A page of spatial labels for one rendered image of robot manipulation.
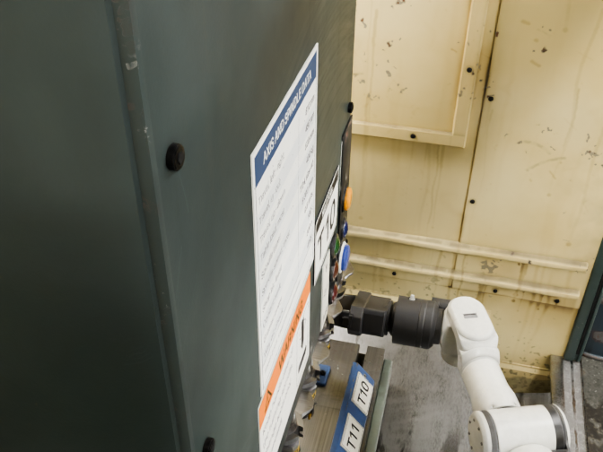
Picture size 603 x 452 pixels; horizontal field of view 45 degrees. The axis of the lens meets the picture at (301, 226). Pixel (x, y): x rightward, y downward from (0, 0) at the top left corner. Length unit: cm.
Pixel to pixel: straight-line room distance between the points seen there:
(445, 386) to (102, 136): 156
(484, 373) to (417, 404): 54
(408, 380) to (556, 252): 45
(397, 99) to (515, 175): 29
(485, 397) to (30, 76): 102
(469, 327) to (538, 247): 45
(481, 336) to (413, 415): 53
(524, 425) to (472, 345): 19
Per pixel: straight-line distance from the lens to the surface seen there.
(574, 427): 177
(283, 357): 58
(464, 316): 129
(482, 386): 122
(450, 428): 175
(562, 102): 149
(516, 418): 113
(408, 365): 179
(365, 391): 155
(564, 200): 160
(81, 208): 30
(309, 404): 116
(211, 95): 33
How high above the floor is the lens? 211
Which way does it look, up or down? 37 degrees down
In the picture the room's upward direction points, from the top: straight up
